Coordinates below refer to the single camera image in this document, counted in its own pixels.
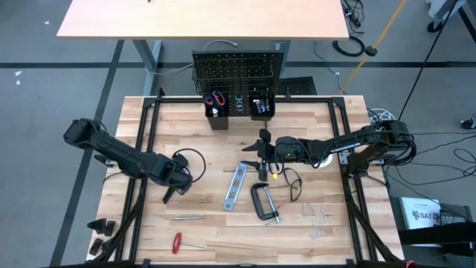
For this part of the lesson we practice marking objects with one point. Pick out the thin black pole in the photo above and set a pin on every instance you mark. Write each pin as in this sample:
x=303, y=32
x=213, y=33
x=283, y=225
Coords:
x=427, y=59

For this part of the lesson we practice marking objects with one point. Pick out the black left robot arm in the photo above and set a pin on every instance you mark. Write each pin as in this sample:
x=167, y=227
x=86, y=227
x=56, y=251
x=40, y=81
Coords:
x=111, y=149

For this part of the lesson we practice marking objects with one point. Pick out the black stand leg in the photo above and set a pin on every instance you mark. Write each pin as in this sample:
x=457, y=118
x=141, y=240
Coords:
x=466, y=18

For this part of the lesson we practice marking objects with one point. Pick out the red round knob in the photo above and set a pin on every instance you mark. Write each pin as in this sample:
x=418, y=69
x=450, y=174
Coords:
x=410, y=264

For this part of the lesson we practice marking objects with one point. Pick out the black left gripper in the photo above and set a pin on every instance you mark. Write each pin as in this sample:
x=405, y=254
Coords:
x=167, y=173

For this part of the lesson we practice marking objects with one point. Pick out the white tape roll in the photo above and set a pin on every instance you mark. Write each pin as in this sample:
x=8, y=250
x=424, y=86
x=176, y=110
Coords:
x=329, y=161

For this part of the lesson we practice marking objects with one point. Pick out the black caster wheel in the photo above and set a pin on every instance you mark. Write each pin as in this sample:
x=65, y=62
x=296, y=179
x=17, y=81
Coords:
x=433, y=27

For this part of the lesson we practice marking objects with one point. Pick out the black safety glasses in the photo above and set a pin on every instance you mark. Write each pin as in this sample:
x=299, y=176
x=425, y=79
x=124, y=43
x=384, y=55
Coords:
x=298, y=183

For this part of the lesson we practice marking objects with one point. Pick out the black aluminium table frame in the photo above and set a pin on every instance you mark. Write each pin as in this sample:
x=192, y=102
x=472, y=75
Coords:
x=305, y=99

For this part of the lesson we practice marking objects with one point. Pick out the beige wooden desk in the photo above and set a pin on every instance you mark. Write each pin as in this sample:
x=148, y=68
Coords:
x=204, y=18

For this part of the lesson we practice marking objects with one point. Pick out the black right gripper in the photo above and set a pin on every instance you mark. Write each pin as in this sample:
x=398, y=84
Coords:
x=284, y=150

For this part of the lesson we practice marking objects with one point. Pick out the black cart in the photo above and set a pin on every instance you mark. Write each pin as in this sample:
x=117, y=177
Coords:
x=439, y=236

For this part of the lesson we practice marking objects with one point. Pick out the silver metal hook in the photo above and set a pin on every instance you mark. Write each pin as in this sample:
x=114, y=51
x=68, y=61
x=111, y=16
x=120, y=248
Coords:
x=324, y=214
x=305, y=212
x=318, y=232

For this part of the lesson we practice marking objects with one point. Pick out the white stand base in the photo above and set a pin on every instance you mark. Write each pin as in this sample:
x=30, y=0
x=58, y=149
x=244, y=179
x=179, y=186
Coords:
x=439, y=7

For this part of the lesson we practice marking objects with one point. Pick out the red and blue scissors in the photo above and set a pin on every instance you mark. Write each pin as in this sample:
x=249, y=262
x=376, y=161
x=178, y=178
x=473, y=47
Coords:
x=219, y=98

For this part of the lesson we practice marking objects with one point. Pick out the grey metal corner bracket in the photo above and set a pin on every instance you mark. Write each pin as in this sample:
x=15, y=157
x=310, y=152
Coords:
x=344, y=158

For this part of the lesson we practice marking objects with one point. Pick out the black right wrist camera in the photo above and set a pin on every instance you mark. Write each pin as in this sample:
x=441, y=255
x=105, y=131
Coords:
x=265, y=134

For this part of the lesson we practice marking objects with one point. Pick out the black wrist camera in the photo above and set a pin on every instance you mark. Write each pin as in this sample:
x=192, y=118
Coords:
x=265, y=134
x=180, y=160

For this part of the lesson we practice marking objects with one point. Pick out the blue spirit level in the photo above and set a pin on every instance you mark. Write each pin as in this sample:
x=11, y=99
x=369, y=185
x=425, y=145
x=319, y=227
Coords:
x=235, y=188

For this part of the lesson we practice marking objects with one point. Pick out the small chrome socket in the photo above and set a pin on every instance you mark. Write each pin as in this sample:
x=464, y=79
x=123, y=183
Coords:
x=263, y=103
x=257, y=105
x=267, y=106

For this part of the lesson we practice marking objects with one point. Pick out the tall black pegboard bin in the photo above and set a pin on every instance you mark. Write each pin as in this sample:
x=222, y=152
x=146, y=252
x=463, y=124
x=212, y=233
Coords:
x=217, y=123

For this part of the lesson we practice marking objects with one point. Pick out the white printed booklet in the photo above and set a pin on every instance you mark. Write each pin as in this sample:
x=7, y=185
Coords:
x=420, y=214

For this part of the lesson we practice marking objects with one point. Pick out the black and white floor device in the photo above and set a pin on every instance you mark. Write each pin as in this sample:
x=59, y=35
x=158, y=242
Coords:
x=468, y=123

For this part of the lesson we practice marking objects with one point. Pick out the short black pegboard bin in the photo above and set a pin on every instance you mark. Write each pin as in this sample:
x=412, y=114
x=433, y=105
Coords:
x=262, y=116

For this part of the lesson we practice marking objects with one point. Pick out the black C-clamp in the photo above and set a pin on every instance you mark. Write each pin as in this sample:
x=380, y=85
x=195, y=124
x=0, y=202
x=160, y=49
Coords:
x=254, y=201

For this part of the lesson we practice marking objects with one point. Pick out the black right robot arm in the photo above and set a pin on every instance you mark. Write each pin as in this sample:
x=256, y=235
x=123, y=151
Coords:
x=346, y=145

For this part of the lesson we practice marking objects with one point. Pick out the silver steel extension bar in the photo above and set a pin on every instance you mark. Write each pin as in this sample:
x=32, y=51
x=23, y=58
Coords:
x=187, y=218

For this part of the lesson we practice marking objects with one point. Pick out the black perforated pegboard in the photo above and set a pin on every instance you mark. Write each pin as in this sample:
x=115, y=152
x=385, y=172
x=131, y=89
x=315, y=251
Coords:
x=230, y=70

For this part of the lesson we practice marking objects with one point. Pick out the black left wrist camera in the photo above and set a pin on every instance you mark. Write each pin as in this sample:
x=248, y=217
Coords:
x=180, y=160

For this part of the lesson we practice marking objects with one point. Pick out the black plastic block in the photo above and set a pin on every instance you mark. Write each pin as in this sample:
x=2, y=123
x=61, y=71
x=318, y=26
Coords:
x=96, y=226
x=96, y=246
x=110, y=228

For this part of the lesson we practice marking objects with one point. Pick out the grey desk leg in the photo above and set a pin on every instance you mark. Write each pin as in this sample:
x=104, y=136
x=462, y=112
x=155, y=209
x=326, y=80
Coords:
x=148, y=59
x=282, y=46

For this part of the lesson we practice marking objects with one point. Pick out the black round plug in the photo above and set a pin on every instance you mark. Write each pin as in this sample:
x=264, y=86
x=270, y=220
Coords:
x=370, y=50

